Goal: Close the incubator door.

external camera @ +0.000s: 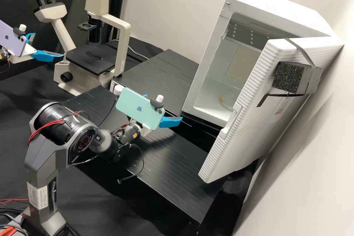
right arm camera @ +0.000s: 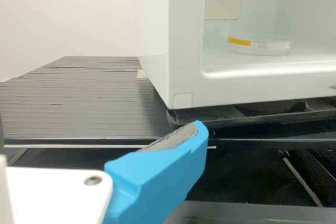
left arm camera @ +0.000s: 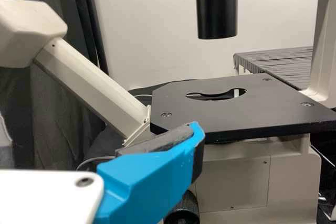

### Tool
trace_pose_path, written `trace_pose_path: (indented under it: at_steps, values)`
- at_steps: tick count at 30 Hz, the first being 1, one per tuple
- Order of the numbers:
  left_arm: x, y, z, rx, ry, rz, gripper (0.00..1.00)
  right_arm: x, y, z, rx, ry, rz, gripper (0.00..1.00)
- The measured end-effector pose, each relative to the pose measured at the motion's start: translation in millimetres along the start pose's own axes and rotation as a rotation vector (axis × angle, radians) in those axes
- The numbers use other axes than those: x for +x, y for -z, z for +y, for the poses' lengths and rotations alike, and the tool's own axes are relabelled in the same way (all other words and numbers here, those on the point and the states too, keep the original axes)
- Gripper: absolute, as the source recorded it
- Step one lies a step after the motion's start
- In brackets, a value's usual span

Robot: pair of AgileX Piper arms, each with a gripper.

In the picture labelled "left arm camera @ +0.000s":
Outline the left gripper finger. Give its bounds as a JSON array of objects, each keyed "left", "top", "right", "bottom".
[{"left": 94, "top": 121, "right": 206, "bottom": 224}]

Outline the cream microscope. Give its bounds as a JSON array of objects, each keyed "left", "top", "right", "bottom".
[{"left": 0, "top": 0, "right": 336, "bottom": 224}]

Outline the black platform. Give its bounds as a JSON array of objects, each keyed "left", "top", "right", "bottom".
[{"left": 233, "top": 46, "right": 314, "bottom": 91}]

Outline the thin grey cable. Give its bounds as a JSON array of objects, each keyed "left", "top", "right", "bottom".
[{"left": 76, "top": 156, "right": 117, "bottom": 171}]

